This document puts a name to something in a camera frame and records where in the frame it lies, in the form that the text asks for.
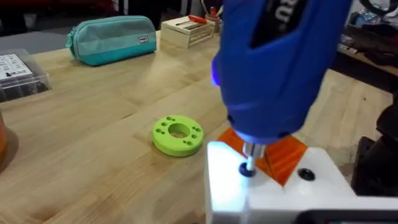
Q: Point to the cup with pens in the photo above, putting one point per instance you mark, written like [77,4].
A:
[214,20]

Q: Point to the orange bucket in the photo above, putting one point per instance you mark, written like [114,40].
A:
[2,137]

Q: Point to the teal zip bag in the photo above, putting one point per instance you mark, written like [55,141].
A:
[109,40]

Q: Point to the green disc with holes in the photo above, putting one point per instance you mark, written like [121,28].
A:
[161,140]

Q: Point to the clear plastic box with label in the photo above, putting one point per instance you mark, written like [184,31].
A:
[18,74]

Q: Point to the pale wooden crate with tools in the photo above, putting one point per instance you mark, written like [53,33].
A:
[186,32]

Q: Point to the left gripper white and orange left finger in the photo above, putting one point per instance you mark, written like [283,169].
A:
[224,186]

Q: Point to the blue electric screwdriver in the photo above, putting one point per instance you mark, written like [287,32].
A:
[273,77]

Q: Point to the left gripper white and orange right finger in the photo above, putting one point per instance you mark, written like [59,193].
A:
[326,186]

